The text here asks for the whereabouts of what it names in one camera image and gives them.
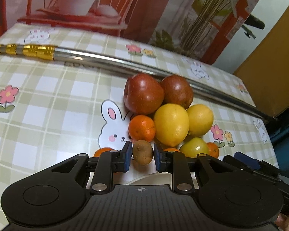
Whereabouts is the brown wooden board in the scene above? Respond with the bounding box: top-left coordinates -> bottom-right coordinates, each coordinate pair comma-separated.
233,2 -> 289,119

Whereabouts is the black handle object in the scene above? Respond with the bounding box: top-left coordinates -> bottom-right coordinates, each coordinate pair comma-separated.
242,14 -> 265,39

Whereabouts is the red apple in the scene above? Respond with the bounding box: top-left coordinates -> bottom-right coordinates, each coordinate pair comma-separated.
123,73 -> 165,115
160,75 -> 194,109

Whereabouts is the metal pole with gold section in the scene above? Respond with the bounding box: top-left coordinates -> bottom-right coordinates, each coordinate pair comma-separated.
0,44 -> 279,122

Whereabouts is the brown kiwi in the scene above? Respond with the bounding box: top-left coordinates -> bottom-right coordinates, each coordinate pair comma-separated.
132,140 -> 154,166

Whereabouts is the yellow-green apple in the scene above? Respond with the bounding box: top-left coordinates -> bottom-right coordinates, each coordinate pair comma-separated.
179,137 -> 210,158

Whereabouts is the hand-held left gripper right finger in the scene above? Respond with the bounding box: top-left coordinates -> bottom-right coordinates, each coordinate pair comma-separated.
154,143 -> 234,195

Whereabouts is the white plate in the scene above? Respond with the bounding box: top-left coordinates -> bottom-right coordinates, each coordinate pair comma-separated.
114,167 -> 200,189

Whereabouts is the large yellow lemon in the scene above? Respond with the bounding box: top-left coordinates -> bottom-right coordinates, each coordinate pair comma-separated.
153,103 -> 190,147

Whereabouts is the person's right hand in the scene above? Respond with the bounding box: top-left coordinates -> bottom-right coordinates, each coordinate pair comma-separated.
276,212 -> 289,231

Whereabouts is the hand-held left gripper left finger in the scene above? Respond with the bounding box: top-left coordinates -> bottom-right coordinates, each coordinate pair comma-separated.
50,141 -> 133,195

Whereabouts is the checked bunny print tablecloth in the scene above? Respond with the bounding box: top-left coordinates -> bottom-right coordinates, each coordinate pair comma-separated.
0,23 -> 280,231

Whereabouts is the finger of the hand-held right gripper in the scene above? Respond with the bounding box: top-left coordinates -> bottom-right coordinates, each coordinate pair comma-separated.
223,155 -> 258,175
234,151 -> 263,172

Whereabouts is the wall poster with plants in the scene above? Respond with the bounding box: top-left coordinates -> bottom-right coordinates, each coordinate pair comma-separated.
0,0 -> 273,66

